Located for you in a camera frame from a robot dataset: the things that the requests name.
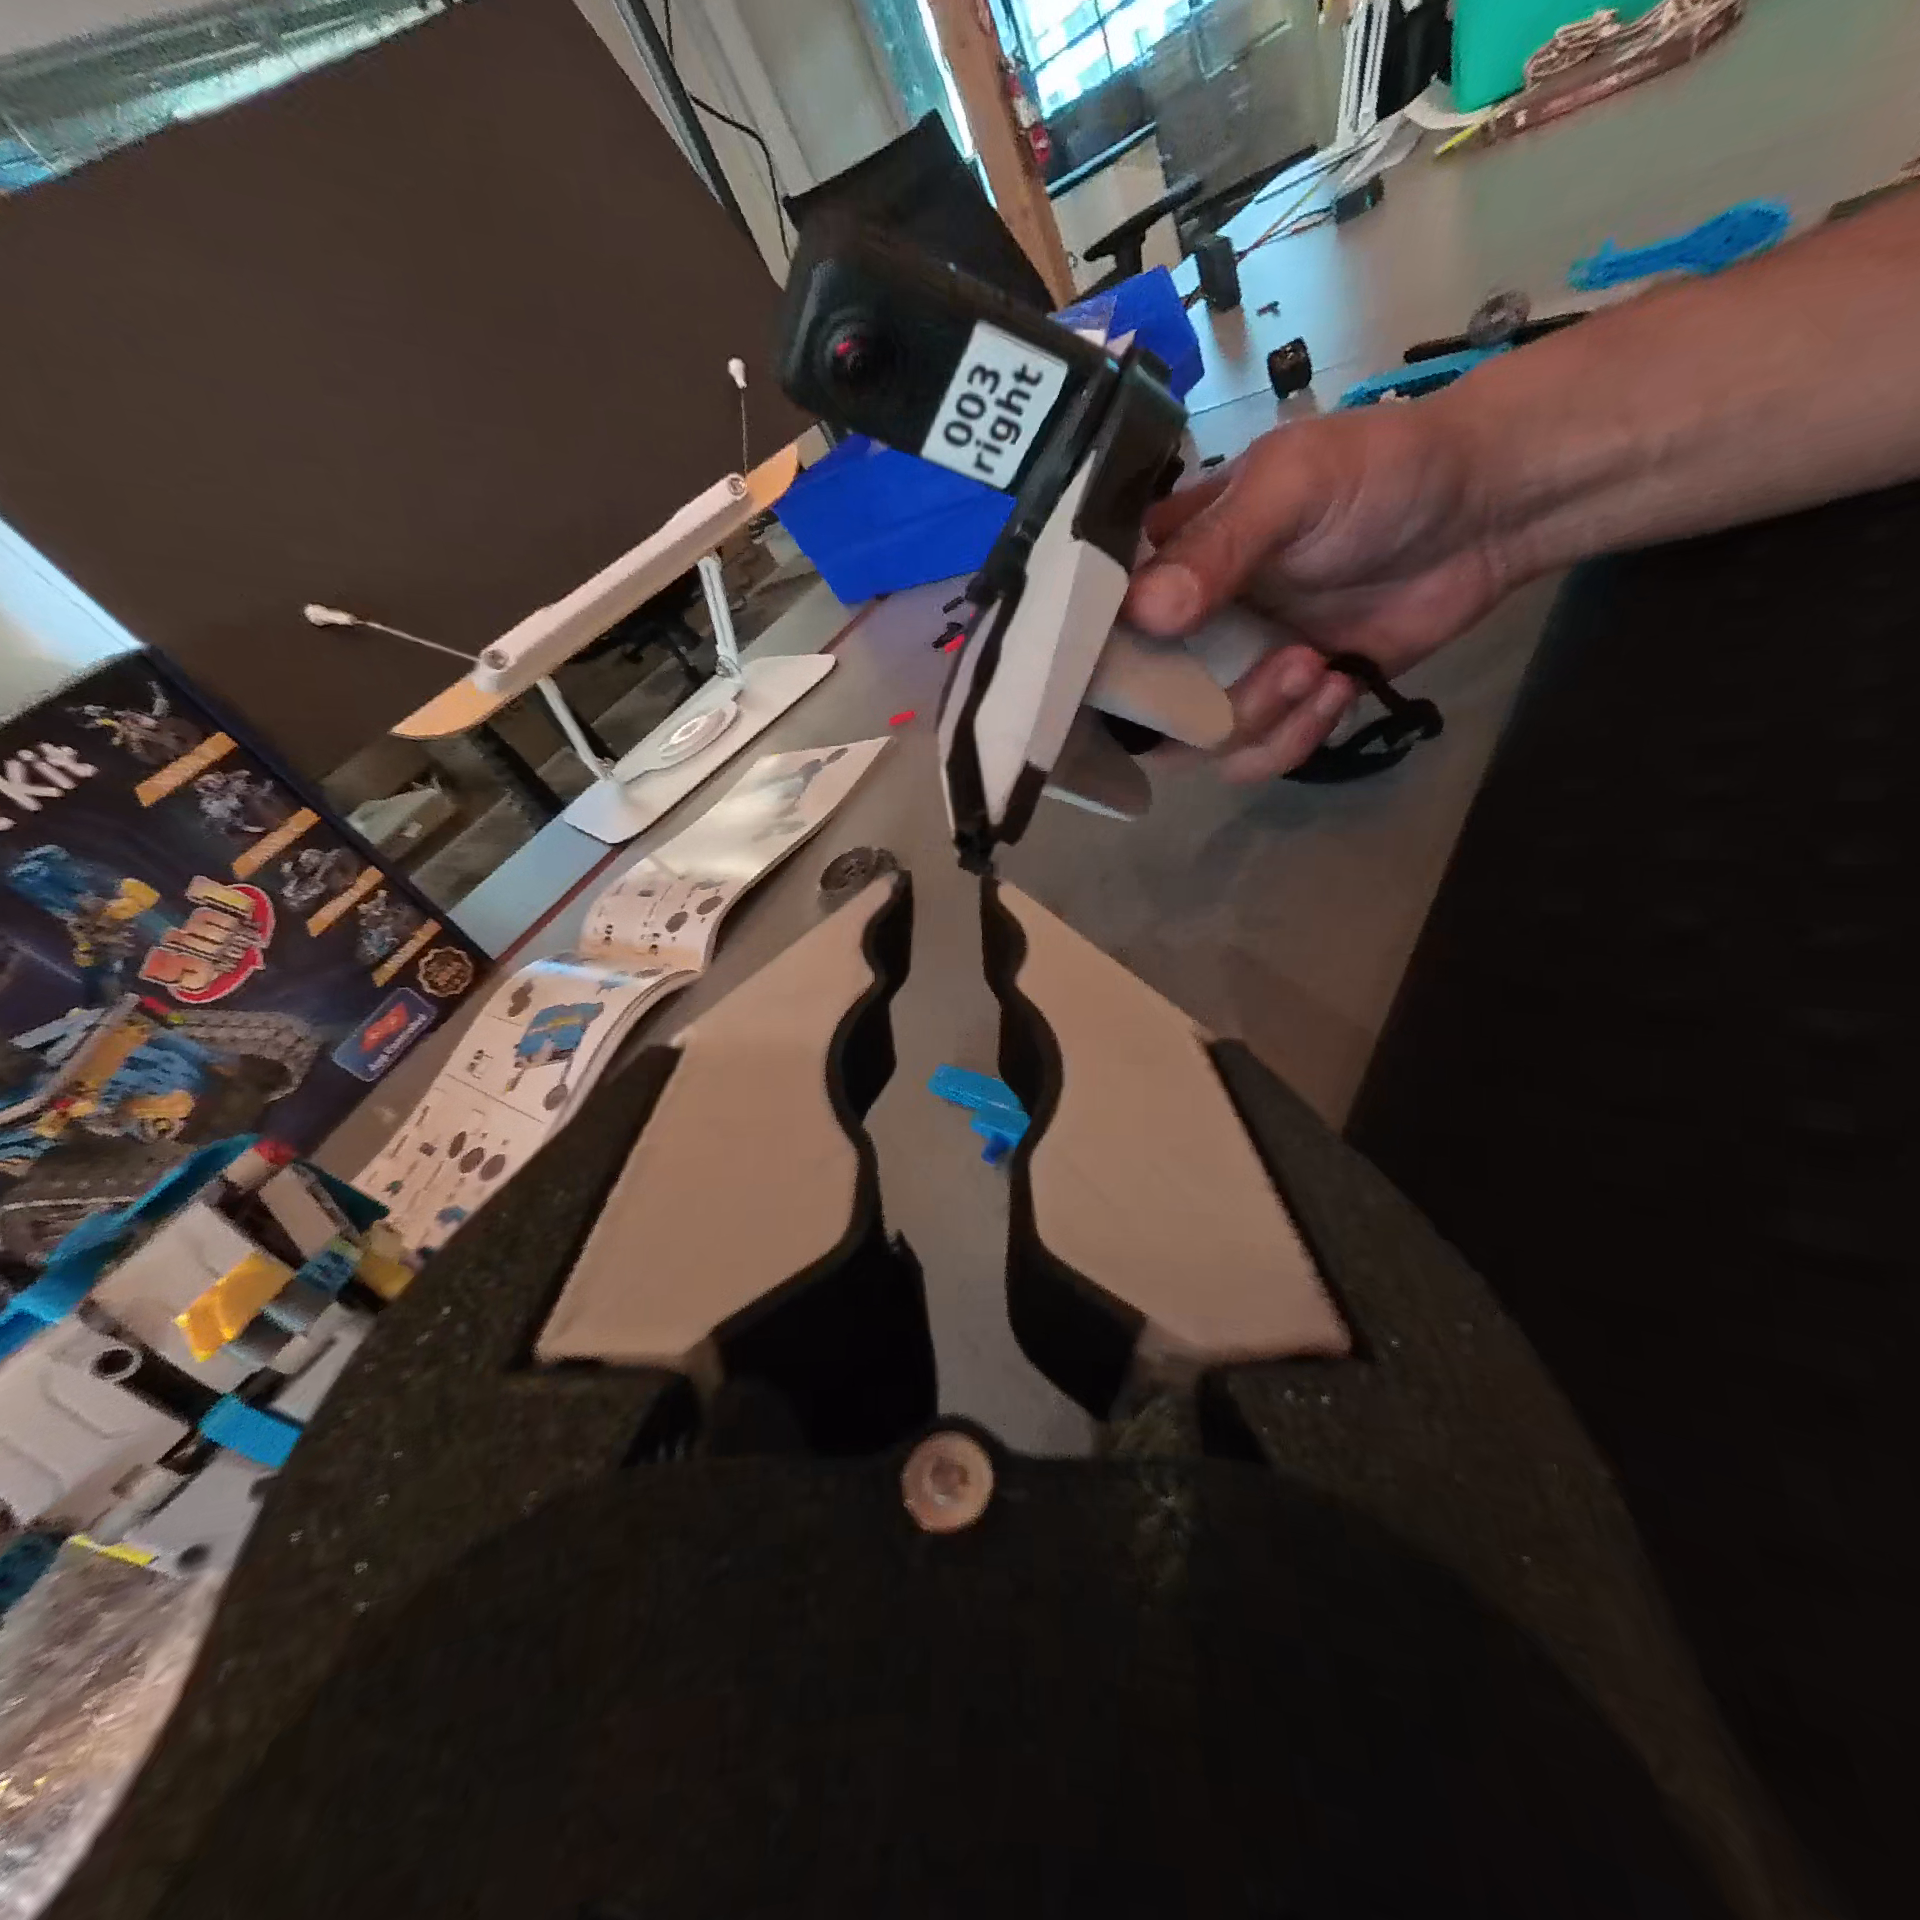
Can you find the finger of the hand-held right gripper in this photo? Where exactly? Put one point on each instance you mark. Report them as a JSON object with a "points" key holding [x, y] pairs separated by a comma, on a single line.
{"points": [[961, 765], [1050, 644]]}

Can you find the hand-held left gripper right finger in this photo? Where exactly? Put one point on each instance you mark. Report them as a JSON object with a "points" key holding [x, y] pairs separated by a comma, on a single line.
{"points": [[1185, 1200]]}

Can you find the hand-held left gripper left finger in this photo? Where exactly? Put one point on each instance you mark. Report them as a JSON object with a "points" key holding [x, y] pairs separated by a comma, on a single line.
{"points": [[720, 1185]]}

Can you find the blue toy brick beam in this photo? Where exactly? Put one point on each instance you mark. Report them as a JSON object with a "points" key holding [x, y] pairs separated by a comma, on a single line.
{"points": [[974, 1103]]}

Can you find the person's right forearm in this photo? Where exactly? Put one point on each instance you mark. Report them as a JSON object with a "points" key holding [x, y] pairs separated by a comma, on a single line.
{"points": [[1681, 390]]}

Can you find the grey desk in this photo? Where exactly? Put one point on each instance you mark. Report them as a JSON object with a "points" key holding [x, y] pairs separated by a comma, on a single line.
{"points": [[1274, 901]]}

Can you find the person's right hand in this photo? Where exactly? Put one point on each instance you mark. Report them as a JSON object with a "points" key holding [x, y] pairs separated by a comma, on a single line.
{"points": [[1351, 525]]}

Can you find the grey toy gear wheel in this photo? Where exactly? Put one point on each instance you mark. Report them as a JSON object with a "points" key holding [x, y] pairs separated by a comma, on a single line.
{"points": [[858, 870]]}

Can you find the blue storage bin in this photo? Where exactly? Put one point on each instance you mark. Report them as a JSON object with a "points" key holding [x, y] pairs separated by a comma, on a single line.
{"points": [[884, 525]]}

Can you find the open instruction booklet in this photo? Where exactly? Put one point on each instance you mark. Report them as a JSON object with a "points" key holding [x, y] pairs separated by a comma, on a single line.
{"points": [[600, 991]]}

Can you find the black office chair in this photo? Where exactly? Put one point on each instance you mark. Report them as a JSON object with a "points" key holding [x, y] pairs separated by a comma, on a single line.
{"points": [[1141, 225]]}

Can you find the small black box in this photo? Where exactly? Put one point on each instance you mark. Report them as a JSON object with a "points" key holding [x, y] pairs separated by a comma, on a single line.
{"points": [[1217, 270]]}

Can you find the small black toy tyre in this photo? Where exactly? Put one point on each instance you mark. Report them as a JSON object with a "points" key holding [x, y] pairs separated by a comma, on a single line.
{"points": [[1293, 369]]}

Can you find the white laptop stand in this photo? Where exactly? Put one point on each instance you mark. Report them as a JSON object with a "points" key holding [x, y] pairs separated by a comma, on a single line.
{"points": [[600, 614]]}

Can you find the pile of toy brick pieces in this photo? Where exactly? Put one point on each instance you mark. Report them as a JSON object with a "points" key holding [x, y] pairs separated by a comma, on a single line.
{"points": [[1440, 369]]}

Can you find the dark divider panel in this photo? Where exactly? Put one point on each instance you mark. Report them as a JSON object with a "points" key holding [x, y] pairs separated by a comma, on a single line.
{"points": [[375, 375]]}

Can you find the blue grey toy brick robot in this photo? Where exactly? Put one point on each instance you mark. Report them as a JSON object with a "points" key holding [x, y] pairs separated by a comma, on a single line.
{"points": [[165, 1350]]}

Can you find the toy robot kit box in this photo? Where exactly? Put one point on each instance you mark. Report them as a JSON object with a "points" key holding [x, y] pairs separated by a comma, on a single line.
{"points": [[180, 930]]}

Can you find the green plastic board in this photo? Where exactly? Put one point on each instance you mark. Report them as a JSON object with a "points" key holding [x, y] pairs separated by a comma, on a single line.
{"points": [[1500, 53]]}

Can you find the blue toy track pile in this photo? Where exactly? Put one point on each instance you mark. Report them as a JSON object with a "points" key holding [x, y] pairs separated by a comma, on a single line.
{"points": [[1681, 249]]}

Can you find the cardboard pieces pile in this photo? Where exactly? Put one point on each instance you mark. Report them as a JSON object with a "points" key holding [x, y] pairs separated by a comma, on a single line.
{"points": [[1634, 38]]}

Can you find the crumpled bubble wrap bag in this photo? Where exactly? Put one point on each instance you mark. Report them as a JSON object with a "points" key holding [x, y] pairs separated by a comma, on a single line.
{"points": [[74, 1725]]}

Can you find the wooden post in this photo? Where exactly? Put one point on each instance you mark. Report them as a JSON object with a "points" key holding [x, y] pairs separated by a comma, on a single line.
{"points": [[998, 134]]}

